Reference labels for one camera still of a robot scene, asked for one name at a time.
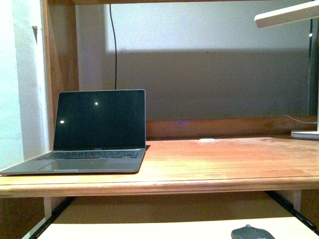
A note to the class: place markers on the dark grey computer mouse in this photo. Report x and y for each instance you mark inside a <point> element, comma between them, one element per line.
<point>249,232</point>

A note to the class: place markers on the grey open laptop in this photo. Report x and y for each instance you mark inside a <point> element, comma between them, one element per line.
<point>95,132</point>

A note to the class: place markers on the wooden desk with hutch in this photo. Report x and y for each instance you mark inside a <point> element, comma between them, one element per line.
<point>239,160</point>

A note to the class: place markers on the pull-out keyboard tray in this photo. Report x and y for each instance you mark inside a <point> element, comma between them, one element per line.
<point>184,216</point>

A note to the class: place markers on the white desk lamp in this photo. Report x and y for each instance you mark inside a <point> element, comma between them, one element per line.
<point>304,11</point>

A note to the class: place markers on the white round cable grommet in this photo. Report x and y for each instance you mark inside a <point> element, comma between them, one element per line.
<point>207,140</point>

